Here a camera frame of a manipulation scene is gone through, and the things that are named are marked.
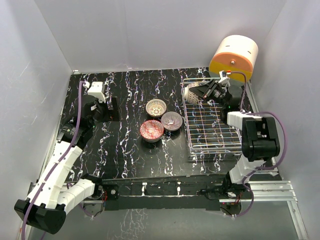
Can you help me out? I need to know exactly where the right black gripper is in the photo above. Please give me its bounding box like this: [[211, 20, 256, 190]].
[[190, 78, 229, 108]]

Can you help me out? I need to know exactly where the blue patterned white bowl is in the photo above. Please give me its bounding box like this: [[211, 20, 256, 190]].
[[183, 87, 199, 105]]

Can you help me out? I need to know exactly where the red white patterned bowl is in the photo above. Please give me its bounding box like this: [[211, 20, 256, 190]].
[[139, 120, 165, 143]]

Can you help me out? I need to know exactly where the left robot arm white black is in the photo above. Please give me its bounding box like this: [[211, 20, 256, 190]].
[[14, 95, 120, 239]]

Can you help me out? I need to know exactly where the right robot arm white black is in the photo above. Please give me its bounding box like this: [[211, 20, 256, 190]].
[[183, 80, 281, 199]]

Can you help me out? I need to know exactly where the white orange patterned bowl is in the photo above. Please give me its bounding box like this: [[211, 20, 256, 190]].
[[145, 98, 167, 118]]

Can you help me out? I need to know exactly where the cream orange yellow drawer cabinet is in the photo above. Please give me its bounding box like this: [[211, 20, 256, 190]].
[[208, 35, 259, 86]]

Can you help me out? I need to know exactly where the purple striped bowl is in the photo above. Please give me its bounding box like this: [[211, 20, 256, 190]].
[[160, 111, 183, 132]]

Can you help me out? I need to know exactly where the black front mounting bar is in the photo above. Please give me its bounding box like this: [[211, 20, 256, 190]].
[[102, 174, 226, 211]]

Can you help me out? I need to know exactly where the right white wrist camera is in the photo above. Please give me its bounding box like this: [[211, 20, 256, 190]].
[[217, 70, 231, 87]]

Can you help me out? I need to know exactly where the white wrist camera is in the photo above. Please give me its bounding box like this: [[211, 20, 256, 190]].
[[217, 70, 231, 87], [82, 81, 106, 103]]

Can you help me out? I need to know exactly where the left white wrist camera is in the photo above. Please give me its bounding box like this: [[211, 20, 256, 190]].
[[82, 81, 106, 103]]

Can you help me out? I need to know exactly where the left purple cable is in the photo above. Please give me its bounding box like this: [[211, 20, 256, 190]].
[[21, 80, 88, 240]]

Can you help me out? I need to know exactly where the white wire dish rack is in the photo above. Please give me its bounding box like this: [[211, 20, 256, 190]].
[[181, 77, 241, 155]]

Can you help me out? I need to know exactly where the aluminium frame rail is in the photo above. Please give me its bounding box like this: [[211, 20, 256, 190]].
[[219, 79, 310, 240]]

